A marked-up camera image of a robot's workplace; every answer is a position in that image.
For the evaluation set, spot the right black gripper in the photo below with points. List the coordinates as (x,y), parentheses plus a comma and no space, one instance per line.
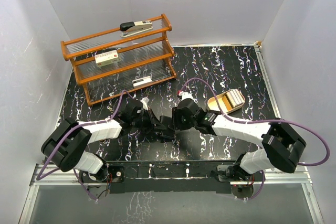
(177,124)

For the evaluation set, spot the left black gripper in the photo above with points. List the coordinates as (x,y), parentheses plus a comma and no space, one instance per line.
(153,120)

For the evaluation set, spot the black leather card holder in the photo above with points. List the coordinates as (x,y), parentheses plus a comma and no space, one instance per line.
(166,135)

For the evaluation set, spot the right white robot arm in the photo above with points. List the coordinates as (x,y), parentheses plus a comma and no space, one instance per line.
(281,147)

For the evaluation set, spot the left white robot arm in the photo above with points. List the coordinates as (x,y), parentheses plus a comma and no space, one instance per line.
(66,146)

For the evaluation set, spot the wooden oval card tray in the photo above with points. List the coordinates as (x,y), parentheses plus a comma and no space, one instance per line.
(224,104)

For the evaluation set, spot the small white stapler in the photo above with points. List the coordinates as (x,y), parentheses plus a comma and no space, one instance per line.
(140,82)

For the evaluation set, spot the orange wooden three-tier shelf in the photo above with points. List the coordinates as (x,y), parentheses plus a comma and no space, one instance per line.
(133,56)

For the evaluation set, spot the white staples box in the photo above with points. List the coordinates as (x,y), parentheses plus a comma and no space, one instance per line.
(106,58)

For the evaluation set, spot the black and beige stapler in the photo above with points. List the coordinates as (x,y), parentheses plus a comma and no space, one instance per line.
(133,28)

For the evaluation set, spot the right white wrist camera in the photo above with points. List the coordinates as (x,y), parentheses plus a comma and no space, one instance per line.
(182,95)

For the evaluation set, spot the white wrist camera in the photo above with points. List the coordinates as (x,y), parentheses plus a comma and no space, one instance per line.
(182,95)
(144,102)

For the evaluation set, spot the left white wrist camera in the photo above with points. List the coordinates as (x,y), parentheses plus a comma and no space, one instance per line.
(144,102)

